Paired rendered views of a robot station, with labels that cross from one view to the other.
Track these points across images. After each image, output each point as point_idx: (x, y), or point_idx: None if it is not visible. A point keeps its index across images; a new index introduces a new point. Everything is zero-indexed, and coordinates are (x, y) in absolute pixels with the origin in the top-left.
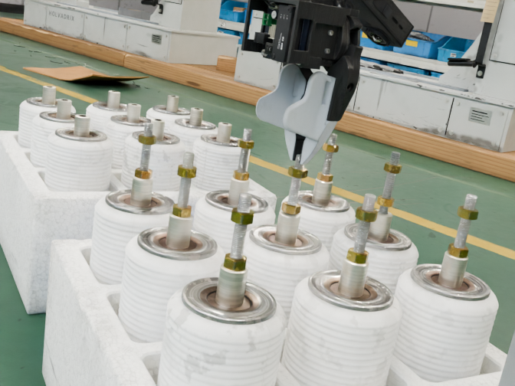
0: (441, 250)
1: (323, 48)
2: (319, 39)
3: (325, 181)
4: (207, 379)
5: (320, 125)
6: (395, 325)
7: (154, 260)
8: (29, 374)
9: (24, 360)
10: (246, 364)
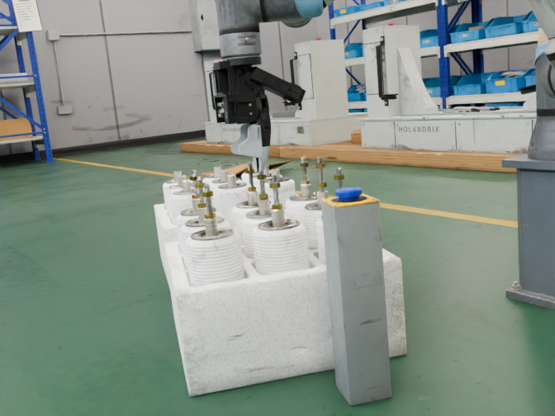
0: (479, 234)
1: (248, 112)
2: (244, 109)
3: (305, 184)
4: (201, 267)
5: (260, 149)
6: (296, 236)
7: (189, 229)
8: (168, 320)
9: (167, 315)
10: (215, 257)
